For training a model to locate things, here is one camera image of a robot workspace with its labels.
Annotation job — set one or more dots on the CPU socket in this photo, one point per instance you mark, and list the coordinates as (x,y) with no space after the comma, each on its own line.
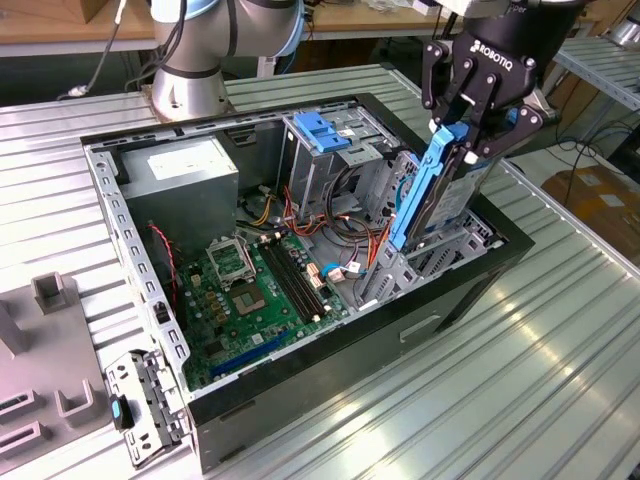
(250,300)

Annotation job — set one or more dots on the silver metal drum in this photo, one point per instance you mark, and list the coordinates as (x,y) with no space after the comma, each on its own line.
(627,32)

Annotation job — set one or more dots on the grey power supply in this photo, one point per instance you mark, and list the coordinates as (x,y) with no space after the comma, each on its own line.
(185,210)

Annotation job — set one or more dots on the metal expansion card bracket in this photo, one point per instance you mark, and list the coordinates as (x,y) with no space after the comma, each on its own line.
(131,385)

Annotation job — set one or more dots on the grey metal drive cage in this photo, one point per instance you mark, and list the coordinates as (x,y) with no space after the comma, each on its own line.
(310,175)

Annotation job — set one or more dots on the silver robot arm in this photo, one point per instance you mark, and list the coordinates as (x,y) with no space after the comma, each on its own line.
(190,75)

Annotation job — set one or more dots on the black latch blue tab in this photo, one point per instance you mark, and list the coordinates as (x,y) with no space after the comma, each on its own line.
(126,415)

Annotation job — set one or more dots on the black RAM slot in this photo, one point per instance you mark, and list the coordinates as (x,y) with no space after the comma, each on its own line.
(298,280)
(304,280)
(284,280)
(291,280)

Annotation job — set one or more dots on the blue drive bay latch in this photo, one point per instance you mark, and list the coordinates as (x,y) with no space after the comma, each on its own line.
(315,130)

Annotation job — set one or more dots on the hard disk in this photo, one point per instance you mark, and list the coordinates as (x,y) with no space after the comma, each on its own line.
(422,190)

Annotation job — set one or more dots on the black PC case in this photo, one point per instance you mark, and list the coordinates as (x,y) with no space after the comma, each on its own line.
(350,360)

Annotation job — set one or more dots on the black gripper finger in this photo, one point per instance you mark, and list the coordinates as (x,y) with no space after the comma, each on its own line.
(435,75)
(525,120)

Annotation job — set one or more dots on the blue expansion slot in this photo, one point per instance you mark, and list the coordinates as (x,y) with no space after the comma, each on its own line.
(250,354)

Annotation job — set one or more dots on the green motherboard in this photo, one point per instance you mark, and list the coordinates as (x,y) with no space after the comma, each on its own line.
(235,340)

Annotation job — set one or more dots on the flat cardboard box with labels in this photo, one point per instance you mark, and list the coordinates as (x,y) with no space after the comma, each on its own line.
(600,210)

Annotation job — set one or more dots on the grey parts rack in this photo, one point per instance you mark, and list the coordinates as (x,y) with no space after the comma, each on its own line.
(50,370)

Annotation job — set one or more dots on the grey metal slat table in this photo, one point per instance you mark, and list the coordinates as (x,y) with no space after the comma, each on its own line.
(610,65)

